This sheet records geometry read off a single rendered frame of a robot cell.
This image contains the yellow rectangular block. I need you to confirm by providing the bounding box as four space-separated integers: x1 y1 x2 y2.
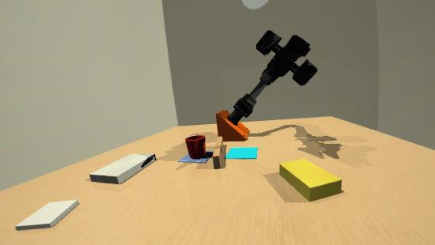
279 159 342 202

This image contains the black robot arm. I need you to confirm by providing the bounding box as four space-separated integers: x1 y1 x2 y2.
227 35 311 126

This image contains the red cup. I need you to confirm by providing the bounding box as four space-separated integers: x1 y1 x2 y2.
185 135 206 159

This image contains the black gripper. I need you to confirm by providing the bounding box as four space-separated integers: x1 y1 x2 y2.
256 30 317 85

